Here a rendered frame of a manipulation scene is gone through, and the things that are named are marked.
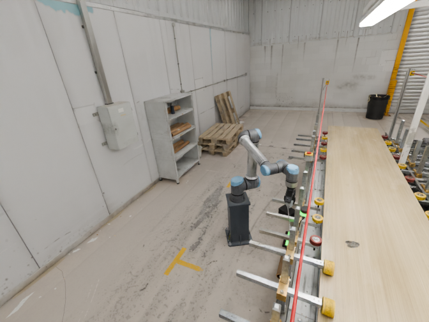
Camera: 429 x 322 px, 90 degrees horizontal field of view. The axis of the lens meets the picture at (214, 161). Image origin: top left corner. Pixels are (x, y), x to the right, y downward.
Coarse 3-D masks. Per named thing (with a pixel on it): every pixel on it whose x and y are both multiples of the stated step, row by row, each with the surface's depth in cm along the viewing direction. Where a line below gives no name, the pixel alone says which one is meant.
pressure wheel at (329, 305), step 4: (324, 300) 109; (328, 300) 109; (332, 300) 110; (324, 304) 108; (328, 304) 108; (332, 304) 108; (324, 308) 108; (328, 308) 107; (332, 308) 106; (324, 312) 108; (328, 312) 107; (332, 312) 106; (332, 316) 106
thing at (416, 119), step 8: (376, 0) 150; (424, 0) 190; (368, 8) 181; (400, 8) 199; (408, 8) 197; (424, 88) 215; (424, 96) 217; (424, 104) 219; (416, 112) 225; (416, 120) 227; (416, 128) 230; (408, 136) 236; (408, 144) 239; (408, 152) 242; (400, 160) 248
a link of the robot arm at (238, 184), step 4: (236, 176) 250; (240, 176) 250; (232, 180) 244; (236, 180) 243; (240, 180) 242; (244, 180) 245; (232, 184) 243; (236, 184) 240; (240, 184) 240; (244, 184) 243; (232, 188) 245; (236, 188) 242; (240, 188) 243; (244, 188) 244; (232, 192) 248; (236, 192) 245; (240, 192) 245
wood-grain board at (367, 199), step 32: (352, 128) 361; (352, 160) 259; (384, 160) 254; (352, 192) 202; (384, 192) 199; (352, 224) 166; (384, 224) 163; (416, 224) 161; (352, 256) 140; (384, 256) 139; (416, 256) 137; (320, 288) 123; (352, 288) 122; (384, 288) 121; (416, 288) 119; (320, 320) 109; (352, 320) 108; (384, 320) 107; (416, 320) 106
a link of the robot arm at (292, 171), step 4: (292, 164) 168; (284, 168) 170; (288, 168) 164; (292, 168) 163; (296, 168) 163; (284, 172) 170; (288, 172) 165; (292, 172) 162; (296, 172) 162; (288, 176) 166; (292, 176) 163; (296, 176) 164; (288, 180) 167; (292, 180) 165; (296, 180) 166
